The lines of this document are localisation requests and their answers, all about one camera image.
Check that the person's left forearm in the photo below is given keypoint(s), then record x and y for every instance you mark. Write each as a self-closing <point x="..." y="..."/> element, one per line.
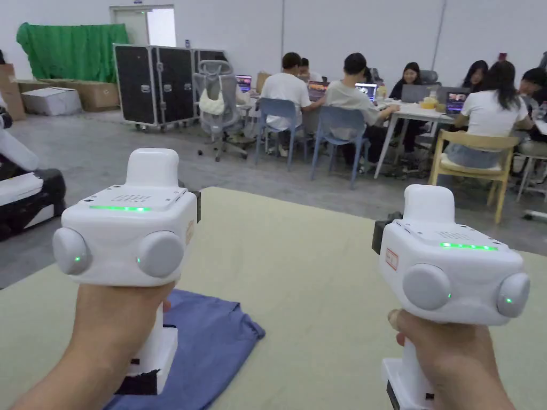
<point x="64" y="390"/>

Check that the bed with pale green sheet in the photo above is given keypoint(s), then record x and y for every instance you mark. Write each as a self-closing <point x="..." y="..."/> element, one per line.
<point x="299" y="299"/>

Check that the long brown carton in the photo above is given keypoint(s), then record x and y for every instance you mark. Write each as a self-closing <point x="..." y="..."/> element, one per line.
<point x="96" y="95"/>

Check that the white and black robot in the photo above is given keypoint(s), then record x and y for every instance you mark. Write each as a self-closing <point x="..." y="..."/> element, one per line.
<point x="25" y="196"/>

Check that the tall brown carton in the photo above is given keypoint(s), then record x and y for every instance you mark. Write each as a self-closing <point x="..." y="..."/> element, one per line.
<point x="10" y="94"/>

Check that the group of people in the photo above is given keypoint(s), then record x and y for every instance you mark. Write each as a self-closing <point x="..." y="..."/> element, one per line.
<point x="346" y="94"/>

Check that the person's right hand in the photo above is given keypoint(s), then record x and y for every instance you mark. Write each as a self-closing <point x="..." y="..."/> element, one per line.
<point x="453" y="354"/>

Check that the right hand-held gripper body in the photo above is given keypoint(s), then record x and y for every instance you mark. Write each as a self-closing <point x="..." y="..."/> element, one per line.
<point x="444" y="273"/>

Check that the person's left hand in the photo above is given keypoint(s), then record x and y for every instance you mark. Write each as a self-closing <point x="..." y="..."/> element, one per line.
<point x="111" y="324"/>

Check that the white door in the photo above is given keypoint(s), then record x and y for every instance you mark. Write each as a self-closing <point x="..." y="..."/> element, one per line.
<point x="160" y="27"/>

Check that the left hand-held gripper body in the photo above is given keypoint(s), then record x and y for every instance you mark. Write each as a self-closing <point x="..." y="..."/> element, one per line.
<point x="124" y="252"/>

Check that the blue shirt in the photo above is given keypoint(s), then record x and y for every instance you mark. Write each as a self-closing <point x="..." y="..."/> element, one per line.
<point x="205" y="341"/>

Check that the white box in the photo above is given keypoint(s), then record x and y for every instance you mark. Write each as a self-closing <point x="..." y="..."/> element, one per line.
<point x="53" y="102"/>

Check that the person's right forearm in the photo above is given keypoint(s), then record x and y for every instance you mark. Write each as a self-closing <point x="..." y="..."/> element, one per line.
<point x="474" y="405"/>

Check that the black flight case on wheels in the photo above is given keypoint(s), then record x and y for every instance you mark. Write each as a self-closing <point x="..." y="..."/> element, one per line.
<point x="158" y="85"/>

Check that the green cloth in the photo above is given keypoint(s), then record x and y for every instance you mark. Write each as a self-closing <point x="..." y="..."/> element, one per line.
<point x="68" y="51"/>

